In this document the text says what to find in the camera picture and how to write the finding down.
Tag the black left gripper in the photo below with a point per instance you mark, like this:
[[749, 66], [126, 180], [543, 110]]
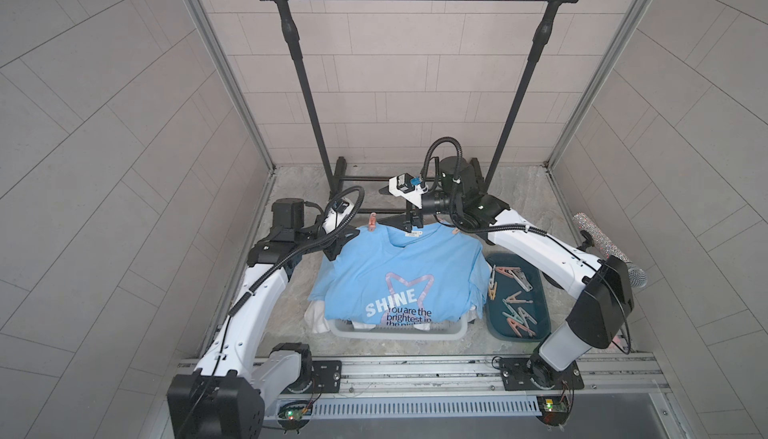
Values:
[[334, 240]]

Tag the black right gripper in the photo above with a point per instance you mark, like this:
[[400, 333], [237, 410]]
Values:
[[409, 220]]

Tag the pink clothespin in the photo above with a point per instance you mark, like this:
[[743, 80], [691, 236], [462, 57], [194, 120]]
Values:
[[372, 222]]

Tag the light blue t-shirt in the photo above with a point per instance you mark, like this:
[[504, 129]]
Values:
[[387, 277]]

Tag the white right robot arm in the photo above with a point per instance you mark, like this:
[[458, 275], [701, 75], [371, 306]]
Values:
[[448, 185]]

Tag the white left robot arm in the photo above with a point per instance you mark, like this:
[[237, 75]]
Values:
[[264, 313]]

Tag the white laundry basket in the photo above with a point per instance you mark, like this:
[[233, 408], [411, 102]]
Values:
[[443, 331]]

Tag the teal clothespin tray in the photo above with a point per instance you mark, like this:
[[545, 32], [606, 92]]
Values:
[[516, 308]]

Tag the glitter microphone on stand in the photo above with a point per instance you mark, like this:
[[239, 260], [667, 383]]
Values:
[[594, 238]]

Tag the black clothes rack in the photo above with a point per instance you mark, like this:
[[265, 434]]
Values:
[[515, 126]]

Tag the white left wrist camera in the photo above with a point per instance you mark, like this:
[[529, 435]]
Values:
[[338, 211]]

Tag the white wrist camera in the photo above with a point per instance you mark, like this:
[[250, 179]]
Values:
[[338, 211], [409, 188]]

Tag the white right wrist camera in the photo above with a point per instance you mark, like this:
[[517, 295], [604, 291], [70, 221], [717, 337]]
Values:
[[409, 188]]

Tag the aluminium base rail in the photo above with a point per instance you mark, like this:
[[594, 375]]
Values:
[[292, 388]]

